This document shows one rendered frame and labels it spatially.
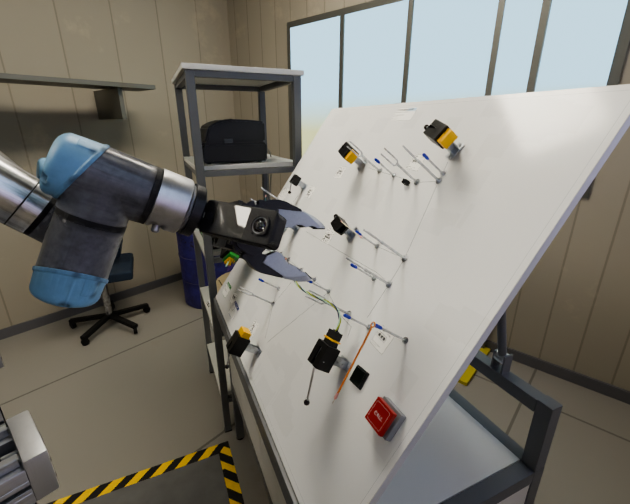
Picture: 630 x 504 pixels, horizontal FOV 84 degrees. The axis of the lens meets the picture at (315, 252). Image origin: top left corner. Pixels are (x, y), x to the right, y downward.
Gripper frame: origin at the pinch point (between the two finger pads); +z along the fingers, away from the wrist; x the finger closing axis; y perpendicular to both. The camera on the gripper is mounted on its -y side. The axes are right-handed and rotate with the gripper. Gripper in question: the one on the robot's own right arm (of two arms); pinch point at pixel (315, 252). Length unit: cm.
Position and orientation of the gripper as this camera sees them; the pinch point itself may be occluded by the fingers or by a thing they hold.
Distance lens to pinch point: 55.9
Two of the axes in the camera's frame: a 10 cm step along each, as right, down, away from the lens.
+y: -5.4, -0.4, 8.4
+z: 8.0, 2.9, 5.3
